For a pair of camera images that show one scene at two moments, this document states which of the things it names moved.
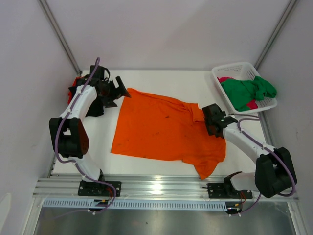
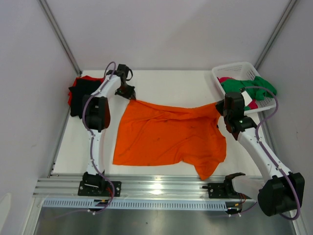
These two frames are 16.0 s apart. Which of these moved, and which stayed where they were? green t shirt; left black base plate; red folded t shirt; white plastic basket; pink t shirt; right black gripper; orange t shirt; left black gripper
Moved: orange t shirt; left black gripper; right black gripper
Stayed: white plastic basket; left black base plate; pink t shirt; green t shirt; red folded t shirt
